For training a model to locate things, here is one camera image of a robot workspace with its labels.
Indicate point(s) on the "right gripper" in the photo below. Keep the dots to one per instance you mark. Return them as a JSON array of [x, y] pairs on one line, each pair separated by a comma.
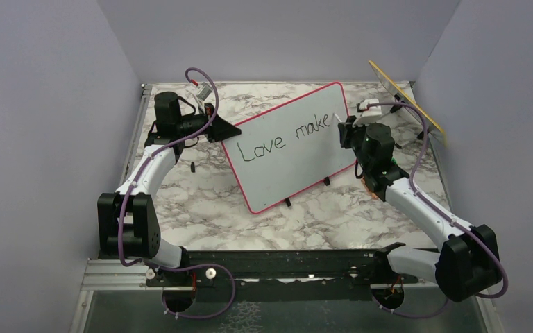
[[347, 130]]

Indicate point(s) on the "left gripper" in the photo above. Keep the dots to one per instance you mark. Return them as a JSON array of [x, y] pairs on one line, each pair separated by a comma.
[[220, 130]]

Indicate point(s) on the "white black-tipped marker pen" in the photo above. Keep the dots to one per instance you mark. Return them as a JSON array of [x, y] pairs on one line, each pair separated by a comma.
[[338, 118]]

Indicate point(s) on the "pink-framed whiteboard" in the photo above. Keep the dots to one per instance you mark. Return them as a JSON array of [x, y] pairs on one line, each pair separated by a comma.
[[289, 148]]

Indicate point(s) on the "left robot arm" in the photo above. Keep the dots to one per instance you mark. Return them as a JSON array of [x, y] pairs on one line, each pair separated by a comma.
[[128, 223]]

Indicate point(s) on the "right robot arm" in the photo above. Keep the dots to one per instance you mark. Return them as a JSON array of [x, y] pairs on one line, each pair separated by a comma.
[[466, 261]]

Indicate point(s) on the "orange marker cap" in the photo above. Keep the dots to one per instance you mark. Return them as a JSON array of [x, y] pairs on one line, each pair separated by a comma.
[[371, 193]]

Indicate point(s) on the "yellow-edged board on stand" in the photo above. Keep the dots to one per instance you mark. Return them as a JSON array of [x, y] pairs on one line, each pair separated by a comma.
[[434, 129]]

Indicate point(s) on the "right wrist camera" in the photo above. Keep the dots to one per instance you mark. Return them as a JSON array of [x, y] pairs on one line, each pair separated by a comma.
[[367, 114]]

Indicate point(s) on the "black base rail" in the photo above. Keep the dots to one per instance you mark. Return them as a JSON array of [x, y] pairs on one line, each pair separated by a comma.
[[278, 276]]

